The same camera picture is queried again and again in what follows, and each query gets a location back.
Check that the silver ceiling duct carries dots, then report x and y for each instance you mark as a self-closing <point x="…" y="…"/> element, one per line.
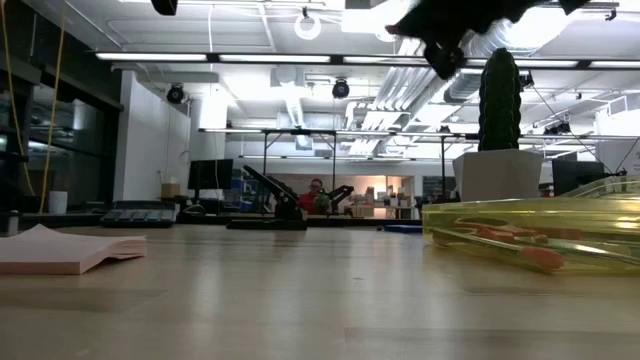
<point x="500" y="37"/>

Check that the red eraser block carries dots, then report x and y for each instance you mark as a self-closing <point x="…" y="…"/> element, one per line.
<point x="541" y="258"/>

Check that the black calculator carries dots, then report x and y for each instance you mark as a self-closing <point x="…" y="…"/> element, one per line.
<point x="140" y="216"/>

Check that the person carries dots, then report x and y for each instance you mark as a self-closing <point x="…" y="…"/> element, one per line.
<point x="309" y="202"/>

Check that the black computer monitor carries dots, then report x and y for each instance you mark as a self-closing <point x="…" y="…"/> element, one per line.
<point x="210" y="174"/>
<point x="575" y="175"/>

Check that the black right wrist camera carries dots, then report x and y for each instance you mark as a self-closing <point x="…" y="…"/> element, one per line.
<point x="445" y="62"/>

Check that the yellow transparent pencil case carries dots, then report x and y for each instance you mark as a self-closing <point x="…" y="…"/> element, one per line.
<point x="500" y="212"/>

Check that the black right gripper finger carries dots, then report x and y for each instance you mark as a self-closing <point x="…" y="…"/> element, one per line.
<point x="435" y="22"/>

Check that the long ceiling light bar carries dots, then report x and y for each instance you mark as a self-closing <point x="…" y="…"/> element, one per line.
<point x="275" y="58"/>

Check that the black background robot arm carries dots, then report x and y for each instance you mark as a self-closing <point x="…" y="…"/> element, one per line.
<point x="342" y="192"/>

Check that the small green plant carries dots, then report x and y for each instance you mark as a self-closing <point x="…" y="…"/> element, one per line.
<point x="323" y="202"/>

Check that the pink sticky note pad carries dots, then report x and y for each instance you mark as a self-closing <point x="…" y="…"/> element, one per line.
<point x="60" y="250"/>

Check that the black ceiling spotlight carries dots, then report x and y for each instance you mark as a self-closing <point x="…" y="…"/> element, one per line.
<point x="340" y="88"/>
<point x="175" y="94"/>

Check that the small cardboard box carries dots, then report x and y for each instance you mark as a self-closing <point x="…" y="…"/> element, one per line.
<point x="170" y="191"/>

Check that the white cup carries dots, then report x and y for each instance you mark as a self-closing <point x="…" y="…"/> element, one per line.
<point x="58" y="202"/>

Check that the black metal table frame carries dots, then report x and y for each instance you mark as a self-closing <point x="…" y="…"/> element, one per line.
<point x="350" y="221"/>

